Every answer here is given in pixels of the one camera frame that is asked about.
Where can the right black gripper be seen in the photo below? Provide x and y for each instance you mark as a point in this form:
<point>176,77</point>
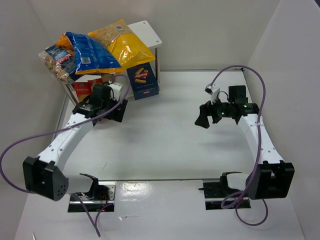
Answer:
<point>211,113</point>

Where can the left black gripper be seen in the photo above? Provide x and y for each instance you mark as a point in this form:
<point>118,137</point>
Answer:
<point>116,110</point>

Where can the dark La Sicilia spaghetti pack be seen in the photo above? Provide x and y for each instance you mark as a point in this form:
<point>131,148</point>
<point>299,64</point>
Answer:
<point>108,78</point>

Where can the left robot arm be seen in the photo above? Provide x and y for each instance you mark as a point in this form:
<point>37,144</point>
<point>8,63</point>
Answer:
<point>43,174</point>

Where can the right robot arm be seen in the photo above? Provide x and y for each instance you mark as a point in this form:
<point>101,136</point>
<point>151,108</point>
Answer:
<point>272,177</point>

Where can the blue Barilla pasta box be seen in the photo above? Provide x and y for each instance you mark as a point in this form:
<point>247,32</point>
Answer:
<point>143,81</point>

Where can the blue pasta bag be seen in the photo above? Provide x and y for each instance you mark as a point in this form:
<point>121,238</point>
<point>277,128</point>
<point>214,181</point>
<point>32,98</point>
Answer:
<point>91,56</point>

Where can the clear mixed pasta bag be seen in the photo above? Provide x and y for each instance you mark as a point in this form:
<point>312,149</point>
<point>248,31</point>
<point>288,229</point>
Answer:
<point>60,61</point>

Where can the yellow pasta bag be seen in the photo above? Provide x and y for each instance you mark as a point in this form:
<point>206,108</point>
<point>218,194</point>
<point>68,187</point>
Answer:
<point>123,44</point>

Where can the white two-tier shelf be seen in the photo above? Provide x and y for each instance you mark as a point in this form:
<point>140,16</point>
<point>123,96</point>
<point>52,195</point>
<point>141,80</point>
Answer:
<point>144,31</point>

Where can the clear red spaghetti pack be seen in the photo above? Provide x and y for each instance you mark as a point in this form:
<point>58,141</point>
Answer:
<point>95,81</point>

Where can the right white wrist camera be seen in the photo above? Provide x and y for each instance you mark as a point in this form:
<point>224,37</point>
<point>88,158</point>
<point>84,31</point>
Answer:
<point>213,91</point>

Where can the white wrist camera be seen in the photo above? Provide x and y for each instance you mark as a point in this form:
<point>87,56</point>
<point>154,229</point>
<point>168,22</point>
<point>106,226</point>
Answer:
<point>116,91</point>
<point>213,91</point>

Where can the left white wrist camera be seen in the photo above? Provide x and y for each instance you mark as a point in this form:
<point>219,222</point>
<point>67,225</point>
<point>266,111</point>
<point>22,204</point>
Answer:
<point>116,91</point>

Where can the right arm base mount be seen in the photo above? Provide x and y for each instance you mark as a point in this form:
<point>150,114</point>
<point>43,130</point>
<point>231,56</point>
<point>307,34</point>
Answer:
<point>214,193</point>

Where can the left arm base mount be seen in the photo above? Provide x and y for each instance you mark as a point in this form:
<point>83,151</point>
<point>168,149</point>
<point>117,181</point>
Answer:
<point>104,198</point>

